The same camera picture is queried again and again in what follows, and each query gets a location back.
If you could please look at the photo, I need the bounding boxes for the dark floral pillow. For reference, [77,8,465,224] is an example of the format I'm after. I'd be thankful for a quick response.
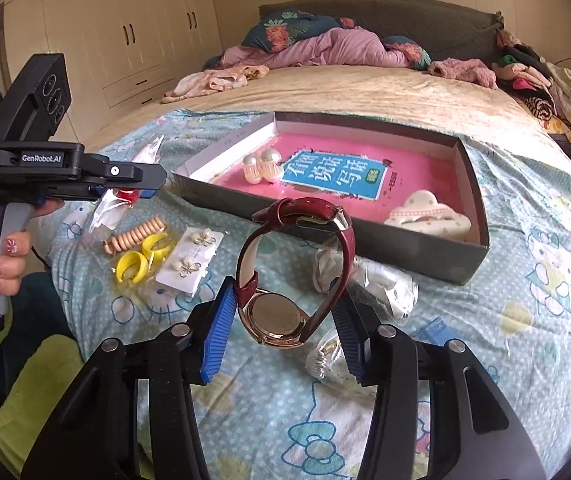
[385,35,433,71]
[243,14,361,53]

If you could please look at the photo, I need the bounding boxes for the dark brown bottle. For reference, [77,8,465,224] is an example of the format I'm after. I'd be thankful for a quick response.
[233,197,356,347]

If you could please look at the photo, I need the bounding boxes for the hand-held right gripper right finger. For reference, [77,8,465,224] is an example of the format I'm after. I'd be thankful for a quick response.
[333,292,549,480]

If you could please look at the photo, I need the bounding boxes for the small blue case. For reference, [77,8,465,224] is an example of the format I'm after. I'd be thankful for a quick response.
[413,316,446,346]

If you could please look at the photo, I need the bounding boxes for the pink book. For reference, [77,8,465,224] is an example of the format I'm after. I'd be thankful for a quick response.
[210,130,476,241]

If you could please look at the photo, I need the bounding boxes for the light blue cartoon printed blanket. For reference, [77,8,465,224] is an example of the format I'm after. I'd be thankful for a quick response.
[50,107,571,480]

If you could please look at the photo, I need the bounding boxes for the pearl cream hair clip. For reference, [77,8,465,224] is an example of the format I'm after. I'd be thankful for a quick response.
[242,154,265,186]
[258,149,284,183]

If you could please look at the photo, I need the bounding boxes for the pink fuzzy garment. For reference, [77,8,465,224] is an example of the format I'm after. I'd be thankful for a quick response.
[428,57,499,90]

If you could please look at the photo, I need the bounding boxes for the cream wardrobe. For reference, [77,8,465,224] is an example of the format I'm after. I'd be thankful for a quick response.
[3,0,226,111]

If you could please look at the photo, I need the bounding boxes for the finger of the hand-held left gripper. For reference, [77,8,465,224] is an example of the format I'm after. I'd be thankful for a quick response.
[83,157,168,187]
[40,185,157,202]

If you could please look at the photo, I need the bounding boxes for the person's left hand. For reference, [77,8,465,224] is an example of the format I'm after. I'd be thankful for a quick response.
[0,199,65,321]

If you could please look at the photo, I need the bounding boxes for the cream pink garment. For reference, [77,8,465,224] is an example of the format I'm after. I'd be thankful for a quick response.
[163,65,271,102]

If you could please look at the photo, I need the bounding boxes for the dark grey cardboard box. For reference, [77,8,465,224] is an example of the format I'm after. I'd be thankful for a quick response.
[172,111,490,286]

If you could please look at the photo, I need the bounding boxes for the yellow hoop earring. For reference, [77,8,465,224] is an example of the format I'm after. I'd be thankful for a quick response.
[116,250,149,286]
[140,232,176,264]

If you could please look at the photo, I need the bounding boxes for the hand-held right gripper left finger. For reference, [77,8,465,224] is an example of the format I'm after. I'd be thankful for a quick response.
[20,276,239,480]

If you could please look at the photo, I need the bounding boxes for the beige spiral hair tie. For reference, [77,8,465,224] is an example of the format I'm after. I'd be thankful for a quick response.
[103,216,167,256]

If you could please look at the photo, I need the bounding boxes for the red earrings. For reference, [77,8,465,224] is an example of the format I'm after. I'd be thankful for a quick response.
[90,135,166,233]

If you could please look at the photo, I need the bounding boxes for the purple quilt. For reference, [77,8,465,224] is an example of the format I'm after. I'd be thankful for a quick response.
[206,27,413,72]

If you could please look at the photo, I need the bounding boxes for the dark grey headboard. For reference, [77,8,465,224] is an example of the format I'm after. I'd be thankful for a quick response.
[258,0,503,61]

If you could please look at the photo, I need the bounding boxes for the white card with flower earrings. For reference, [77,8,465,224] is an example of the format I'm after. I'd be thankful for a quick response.
[156,227,224,297]

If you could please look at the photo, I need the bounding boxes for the person's green clothing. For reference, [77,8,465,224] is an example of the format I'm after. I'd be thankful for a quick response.
[0,300,141,480]

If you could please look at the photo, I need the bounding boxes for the pile of mixed clothes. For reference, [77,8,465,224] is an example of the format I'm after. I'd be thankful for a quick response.
[490,30,571,181]

